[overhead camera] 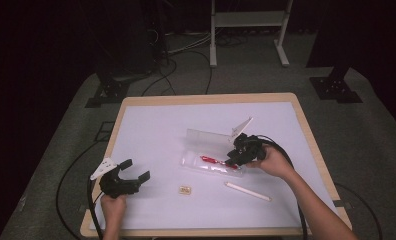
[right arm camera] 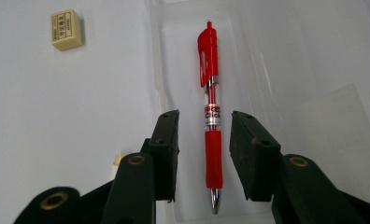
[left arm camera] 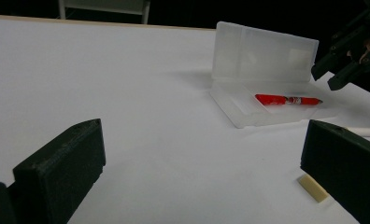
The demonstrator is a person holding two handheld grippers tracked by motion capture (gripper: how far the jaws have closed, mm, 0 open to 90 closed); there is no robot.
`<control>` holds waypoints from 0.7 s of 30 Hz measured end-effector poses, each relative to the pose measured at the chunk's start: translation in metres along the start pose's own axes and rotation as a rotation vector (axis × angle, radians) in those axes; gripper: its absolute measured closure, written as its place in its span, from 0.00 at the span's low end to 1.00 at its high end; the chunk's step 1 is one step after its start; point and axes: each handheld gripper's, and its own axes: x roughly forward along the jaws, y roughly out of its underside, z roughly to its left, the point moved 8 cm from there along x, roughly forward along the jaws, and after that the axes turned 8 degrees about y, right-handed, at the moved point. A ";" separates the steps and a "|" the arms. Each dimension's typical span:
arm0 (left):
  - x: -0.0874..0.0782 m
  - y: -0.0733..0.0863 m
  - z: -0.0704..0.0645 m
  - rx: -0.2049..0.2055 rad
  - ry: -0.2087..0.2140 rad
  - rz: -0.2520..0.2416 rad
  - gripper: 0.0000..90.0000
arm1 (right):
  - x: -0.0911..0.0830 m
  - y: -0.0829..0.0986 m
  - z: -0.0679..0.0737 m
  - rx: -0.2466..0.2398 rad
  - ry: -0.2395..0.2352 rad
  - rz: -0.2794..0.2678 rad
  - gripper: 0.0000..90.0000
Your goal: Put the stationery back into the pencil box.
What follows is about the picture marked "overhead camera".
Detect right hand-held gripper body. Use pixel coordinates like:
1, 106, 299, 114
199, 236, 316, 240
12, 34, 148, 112
231, 117, 267, 164

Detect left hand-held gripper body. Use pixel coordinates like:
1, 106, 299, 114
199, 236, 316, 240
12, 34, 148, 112
89, 157, 142, 199

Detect red pen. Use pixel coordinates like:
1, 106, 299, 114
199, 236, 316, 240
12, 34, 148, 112
200, 155, 239, 170

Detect white pen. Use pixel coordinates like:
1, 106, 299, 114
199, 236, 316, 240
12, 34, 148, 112
223, 181, 273, 203

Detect clear plastic pencil case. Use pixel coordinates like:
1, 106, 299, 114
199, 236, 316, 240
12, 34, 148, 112
179, 128, 246, 178

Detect person's left hand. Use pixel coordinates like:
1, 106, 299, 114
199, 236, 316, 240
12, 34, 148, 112
100, 194, 128, 230

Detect person's right hand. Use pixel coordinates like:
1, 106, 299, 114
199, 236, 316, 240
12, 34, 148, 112
245, 144, 297, 181

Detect white table mat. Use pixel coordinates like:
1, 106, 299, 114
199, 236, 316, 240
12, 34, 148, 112
89, 101, 337, 231

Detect wooden edged table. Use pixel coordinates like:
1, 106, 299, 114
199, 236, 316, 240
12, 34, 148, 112
79, 92, 353, 238

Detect black stand base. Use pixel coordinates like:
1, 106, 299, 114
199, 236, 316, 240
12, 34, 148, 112
309, 64, 364, 104
84, 71, 131, 109

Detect grey floor tape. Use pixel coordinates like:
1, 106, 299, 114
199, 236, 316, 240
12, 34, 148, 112
17, 194, 29, 213

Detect black tape strip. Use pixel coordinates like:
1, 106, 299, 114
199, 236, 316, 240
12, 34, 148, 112
332, 199, 354, 210

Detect white metal stand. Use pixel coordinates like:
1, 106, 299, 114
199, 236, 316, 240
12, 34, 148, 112
209, 0, 294, 69

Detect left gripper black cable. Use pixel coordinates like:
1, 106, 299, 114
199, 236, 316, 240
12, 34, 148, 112
87, 173, 107, 240

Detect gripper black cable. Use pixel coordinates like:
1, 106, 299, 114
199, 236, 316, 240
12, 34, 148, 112
87, 173, 107, 240
255, 134, 309, 240

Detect black floor frame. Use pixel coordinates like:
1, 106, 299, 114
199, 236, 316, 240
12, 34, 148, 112
95, 121, 116, 143

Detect black floor cable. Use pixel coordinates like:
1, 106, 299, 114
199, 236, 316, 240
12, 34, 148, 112
334, 182, 384, 240
55, 141, 102, 240
140, 49, 214, 97

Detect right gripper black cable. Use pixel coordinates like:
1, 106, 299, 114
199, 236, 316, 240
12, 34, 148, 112
255, 134, 309, 240

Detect white floor cables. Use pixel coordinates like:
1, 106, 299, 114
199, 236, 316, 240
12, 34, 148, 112
165, 31, 214, 56

